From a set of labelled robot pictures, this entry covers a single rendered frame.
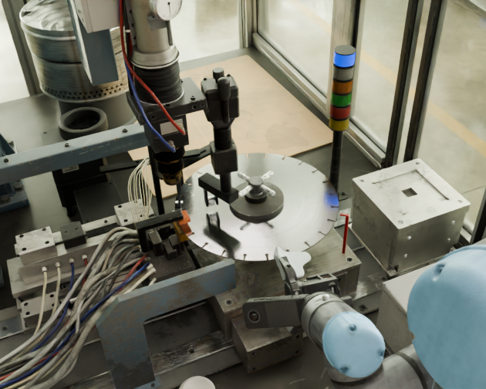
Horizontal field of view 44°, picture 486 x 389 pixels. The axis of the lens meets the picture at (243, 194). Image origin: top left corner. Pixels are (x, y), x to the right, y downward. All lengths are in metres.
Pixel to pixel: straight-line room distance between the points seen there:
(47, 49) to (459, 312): 1.34
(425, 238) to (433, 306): 0.81
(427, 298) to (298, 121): 1.32
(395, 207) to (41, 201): 0.89
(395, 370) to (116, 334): 0.45
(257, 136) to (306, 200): 0.56
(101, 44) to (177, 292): 0.43
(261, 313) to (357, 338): 0.23
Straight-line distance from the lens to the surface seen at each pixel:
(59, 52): 1.64
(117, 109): 1.76
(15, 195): 1.63
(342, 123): 1.36
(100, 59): 1.07
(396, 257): 1.31
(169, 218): 1.14
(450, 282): 0.50
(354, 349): 0.80
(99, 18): 0.95
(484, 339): 0.49
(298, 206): 1.19
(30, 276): 1.32
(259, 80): 2.01
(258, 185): 1.16
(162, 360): 1.20
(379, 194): 1.31
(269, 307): 0.97
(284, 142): 1.70
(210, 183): 1.13
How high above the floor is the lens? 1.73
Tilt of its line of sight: 40 degrees down
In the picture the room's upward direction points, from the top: 3 degrees counter-clockwise
